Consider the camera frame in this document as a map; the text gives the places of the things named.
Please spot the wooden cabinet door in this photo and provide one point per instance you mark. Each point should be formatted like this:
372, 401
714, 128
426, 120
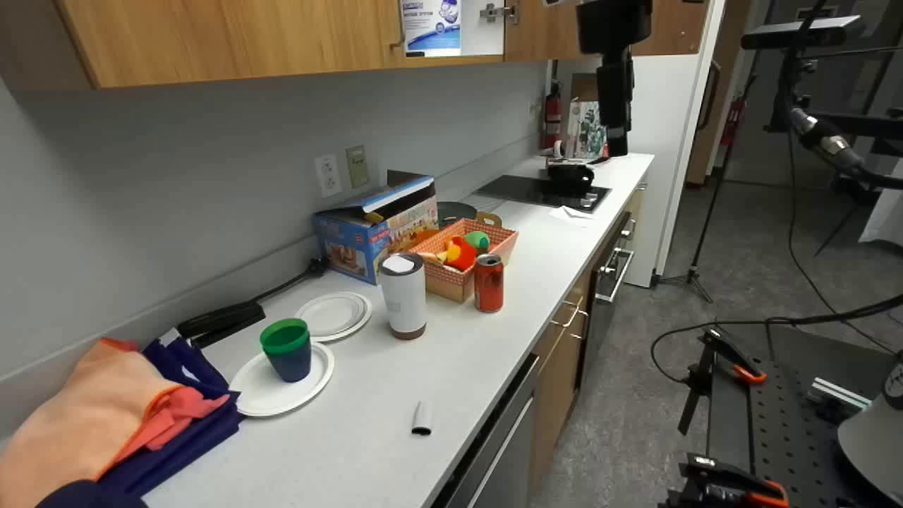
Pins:
544, 34
235, 37

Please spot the red toy with yellow top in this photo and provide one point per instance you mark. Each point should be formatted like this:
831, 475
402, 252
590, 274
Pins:
461, 255

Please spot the red checkered cardboard tray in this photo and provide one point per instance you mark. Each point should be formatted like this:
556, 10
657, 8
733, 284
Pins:
451, 281

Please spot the green toy fruit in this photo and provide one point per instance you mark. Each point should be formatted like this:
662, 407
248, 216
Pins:
478, 240

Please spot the dark grey round tray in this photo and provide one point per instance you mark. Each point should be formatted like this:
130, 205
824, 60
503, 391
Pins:
454, 209

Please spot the red soda can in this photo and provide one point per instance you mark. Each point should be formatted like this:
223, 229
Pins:
489, 284

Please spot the white tumbler brown base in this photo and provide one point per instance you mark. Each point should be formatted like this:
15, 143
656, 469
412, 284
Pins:
405, 297

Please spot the blue toy food box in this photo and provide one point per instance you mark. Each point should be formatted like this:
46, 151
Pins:
354, 240

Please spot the black glass cooktop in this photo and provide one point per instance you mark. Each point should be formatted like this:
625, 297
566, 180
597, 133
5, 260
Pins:
536, 191

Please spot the white plate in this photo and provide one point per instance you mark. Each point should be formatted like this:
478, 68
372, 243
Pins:
255, 396
340, 315

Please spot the black pot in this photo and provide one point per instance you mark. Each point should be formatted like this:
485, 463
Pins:
570, 175

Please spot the stainless oven front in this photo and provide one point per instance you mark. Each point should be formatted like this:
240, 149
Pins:
608, 284

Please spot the wooden base cabinet with drawers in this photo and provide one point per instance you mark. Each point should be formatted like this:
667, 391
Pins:
556, 377

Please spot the white green carton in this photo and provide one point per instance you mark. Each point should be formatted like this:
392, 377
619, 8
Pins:
584, 128

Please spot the green and blue cup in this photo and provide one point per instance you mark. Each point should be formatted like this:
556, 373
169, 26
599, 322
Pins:
286, 350

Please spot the dark dishwasher front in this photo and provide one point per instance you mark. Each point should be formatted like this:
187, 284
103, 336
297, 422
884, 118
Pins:
489, 453

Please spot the white wipes canister blue label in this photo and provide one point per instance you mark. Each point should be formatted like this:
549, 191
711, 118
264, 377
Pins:
430, 26

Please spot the metal cabinet hinge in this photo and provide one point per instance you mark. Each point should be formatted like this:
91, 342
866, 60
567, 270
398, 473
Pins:
496, 13

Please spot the black device on stand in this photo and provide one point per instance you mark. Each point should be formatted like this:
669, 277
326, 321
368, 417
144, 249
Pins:
616, 30

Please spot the navy blue cloth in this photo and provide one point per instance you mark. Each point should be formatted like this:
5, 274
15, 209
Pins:
193, 370

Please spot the orange black bar clamp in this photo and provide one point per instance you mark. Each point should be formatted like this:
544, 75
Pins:
736, 366
729, 480

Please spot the coral red cloth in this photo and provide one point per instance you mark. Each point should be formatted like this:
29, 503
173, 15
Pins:
173, 413

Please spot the black perforated robot platform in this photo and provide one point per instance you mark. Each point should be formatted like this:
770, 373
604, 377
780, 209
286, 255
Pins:
780, 428

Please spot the peach orange cloth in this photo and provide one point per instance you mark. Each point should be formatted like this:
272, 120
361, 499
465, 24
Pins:
73, 413

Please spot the silver aluminium extrusion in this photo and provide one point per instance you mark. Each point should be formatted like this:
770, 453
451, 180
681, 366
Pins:
838, 394

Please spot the beige wall switch plate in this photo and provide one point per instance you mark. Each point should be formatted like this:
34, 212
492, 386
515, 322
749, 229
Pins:
357, 167

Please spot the white wall outlet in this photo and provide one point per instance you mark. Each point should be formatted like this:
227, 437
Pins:
327, 175

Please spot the black camera stand pole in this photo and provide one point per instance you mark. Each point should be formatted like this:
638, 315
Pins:
797, 87

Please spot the black stereo camera bar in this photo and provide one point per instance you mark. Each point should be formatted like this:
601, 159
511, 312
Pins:
800, 32

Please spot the wooden wall cabinet body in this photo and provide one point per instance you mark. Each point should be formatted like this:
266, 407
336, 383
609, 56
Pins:
38, 44

